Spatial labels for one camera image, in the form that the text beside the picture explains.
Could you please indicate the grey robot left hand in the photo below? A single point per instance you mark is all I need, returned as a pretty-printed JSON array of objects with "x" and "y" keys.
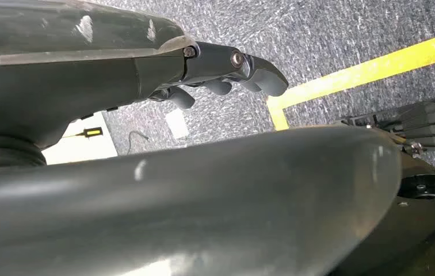
[{"x": 69, "y": 76}]

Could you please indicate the small white floor card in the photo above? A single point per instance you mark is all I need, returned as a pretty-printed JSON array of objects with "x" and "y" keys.
[{"x": 176, "y": 123}]

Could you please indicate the small black yellow device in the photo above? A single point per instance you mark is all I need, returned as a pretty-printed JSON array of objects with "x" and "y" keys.
[{"x": 93, "y": 132}]

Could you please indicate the white floor board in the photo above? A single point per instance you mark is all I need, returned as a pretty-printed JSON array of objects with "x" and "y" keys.
[{"x": 84, "y": 150}]

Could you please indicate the grey robot body shell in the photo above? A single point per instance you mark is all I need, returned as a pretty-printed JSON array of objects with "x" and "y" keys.
[{"x": 187, "y": 205}]

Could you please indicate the yellow floor tape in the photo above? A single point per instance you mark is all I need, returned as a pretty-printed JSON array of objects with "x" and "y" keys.
[{"x": 370, "y": 70}]

